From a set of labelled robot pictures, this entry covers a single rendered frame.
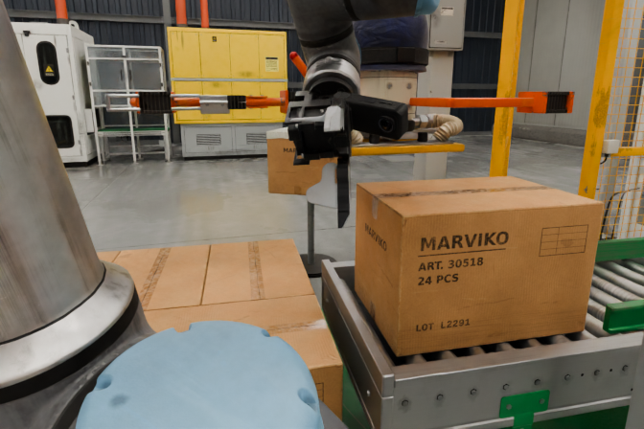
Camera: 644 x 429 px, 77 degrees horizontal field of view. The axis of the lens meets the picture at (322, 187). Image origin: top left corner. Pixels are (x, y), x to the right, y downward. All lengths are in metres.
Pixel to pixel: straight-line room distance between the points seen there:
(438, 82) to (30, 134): 2.13
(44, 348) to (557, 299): 1.26
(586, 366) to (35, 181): 1.28
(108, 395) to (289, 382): 0.11
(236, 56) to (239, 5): 3.63
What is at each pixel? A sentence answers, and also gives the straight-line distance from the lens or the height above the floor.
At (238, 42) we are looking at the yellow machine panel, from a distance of 8.39.
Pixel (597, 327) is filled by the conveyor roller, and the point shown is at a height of 0.54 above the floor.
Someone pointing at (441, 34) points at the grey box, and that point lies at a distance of 2.28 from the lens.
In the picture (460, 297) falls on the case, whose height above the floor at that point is 0.71.
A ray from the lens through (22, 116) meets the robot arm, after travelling 0.33.
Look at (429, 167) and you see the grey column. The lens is 2.34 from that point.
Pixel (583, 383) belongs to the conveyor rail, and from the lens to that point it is 1.38.
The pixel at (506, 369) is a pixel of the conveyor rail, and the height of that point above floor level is 0.58.
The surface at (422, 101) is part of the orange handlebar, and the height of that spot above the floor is 1.22.
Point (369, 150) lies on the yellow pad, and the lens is 1.02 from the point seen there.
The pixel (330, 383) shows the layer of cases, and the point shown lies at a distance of 1.21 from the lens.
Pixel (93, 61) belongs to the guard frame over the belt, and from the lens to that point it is 8.48.
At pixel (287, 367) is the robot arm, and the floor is 1.06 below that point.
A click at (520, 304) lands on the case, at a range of 1.32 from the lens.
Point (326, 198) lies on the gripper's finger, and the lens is 0.54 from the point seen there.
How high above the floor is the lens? 1.24
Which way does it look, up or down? 13 degrees down
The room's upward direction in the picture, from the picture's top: straight up
